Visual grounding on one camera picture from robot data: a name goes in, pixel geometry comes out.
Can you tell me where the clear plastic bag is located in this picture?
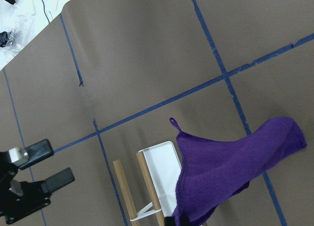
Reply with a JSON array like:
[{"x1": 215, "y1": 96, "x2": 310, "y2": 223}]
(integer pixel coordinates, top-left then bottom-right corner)
[{"x1": 0, "y1": 13, "x2": 35, "y2": 63}]

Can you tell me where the purple microfiber towel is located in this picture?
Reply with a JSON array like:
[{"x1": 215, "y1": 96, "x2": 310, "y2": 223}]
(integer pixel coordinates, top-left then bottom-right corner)
[{"x1": 172, "y1": 116, "x2": 307, "y2": 226}]

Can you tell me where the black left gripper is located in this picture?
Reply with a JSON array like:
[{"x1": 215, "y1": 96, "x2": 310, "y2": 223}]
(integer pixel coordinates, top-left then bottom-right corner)
[{"x1": 0, "y1": 139, "x2": 75, "y2": 224}]

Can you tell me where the white wood towel rack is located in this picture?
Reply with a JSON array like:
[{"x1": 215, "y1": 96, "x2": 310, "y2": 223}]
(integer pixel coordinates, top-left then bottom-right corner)
[{"x1": 113, "y1": 141, "x2": 181, "y2": 226}]

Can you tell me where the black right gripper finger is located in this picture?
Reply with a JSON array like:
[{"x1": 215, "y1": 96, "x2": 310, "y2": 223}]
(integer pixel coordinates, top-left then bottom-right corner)
[{"x1": 164, "y1": 216, "x2": 176, "y2": 226}]

